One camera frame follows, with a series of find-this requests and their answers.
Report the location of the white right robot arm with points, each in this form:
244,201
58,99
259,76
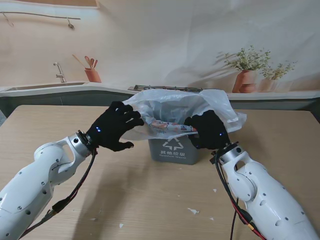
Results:
262,195

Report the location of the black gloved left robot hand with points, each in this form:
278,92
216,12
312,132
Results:
112,127

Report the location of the printed kitchen backdrop cloth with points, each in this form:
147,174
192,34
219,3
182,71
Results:
160,37

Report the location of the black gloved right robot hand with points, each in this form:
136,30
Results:
211,132

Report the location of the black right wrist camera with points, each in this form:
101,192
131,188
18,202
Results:
213,160

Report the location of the large white paper scrap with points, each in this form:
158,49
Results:
193,211

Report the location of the grey plastic waste bin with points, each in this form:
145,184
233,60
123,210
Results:
175,152

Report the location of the printed white plastic garbage bag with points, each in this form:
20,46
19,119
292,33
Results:
212,100

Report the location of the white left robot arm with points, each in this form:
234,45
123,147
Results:
37,180

